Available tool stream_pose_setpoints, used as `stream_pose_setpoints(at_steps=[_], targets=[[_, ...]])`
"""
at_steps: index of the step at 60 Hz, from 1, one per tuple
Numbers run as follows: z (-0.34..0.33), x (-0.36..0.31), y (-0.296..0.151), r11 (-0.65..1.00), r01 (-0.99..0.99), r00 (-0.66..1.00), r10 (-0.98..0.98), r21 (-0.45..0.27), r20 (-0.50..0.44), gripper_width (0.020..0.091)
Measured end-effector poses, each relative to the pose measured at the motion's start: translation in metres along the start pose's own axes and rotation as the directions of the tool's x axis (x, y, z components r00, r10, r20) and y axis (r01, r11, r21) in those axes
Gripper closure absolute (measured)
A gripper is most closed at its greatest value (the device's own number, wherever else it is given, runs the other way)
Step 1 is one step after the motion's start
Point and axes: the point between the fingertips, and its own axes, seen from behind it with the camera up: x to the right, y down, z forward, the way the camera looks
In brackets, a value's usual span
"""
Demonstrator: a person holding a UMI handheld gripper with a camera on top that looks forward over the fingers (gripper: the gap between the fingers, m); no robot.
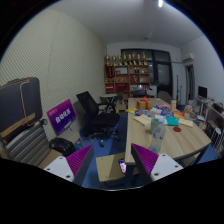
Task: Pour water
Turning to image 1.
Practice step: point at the black computer monitor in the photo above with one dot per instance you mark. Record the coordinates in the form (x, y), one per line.
(202, 91)

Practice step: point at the ceiling light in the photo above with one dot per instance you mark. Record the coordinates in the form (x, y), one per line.
(160, 3)

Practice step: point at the small round white table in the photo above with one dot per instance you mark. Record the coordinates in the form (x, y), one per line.
(108, 96)

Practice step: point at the smartphone with lit screen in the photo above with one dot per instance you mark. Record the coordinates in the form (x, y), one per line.
(122, 165)

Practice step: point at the black framed glass door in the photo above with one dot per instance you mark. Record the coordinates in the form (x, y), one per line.
(163, 73)

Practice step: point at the white printed leaflet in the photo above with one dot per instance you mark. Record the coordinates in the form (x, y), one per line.
(155, 111)

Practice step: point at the purple sign board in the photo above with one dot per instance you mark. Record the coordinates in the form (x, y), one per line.
(61, 116)

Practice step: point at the blue red book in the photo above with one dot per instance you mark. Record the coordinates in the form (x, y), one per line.
(139, 112)

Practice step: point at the silver ribbed suitcase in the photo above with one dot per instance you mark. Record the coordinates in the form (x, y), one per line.
(26, 145)

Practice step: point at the low wooden stool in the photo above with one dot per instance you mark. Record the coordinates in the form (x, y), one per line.
(106, 168)

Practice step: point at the pale yellow envelope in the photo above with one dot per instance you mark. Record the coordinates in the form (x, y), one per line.
(142, 119)
(186, 122)

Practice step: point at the yellow folder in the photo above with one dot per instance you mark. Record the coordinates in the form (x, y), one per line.
(130, 110)

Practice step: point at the white wall air conditioner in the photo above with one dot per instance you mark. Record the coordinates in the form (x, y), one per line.
(188, 57)

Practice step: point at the blue patterned book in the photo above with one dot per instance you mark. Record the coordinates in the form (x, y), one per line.
(166, 112)

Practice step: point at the grey padded chair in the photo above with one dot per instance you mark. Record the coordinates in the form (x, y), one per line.
(165, 96)

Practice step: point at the flat round red coaster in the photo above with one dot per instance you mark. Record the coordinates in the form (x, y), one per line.
(177, 129)

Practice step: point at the black office chair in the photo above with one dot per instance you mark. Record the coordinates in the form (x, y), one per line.
(96, 116)

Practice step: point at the teal book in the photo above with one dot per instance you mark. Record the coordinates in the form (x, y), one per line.
(172, 121)

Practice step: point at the orange red book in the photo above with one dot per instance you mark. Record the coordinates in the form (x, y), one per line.
(179, 114)

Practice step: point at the wooden shelf unit with trophies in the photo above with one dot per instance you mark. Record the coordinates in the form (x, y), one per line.
(126, 78)

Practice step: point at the clear plastic water bottle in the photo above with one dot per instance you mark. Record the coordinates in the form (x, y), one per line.
(156, 138)

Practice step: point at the black bag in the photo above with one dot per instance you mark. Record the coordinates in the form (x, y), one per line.
(62, 146)

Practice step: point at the pink purple packet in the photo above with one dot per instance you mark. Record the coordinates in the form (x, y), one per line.
(162, 107)

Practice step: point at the cluttered wooden side desk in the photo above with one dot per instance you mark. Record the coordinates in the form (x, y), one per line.
(213, 111)

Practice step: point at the black suitcase with tan trim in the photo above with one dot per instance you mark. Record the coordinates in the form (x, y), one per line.
(20, 103)

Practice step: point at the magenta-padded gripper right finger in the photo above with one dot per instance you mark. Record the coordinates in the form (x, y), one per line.
(165, 165)

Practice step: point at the small upright orange box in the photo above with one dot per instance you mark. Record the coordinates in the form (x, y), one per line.
(173, 105)

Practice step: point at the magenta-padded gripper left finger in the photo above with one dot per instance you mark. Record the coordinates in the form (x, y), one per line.
(60, 166)

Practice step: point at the pink flowers in white pot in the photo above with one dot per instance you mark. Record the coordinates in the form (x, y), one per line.
(188, 110)

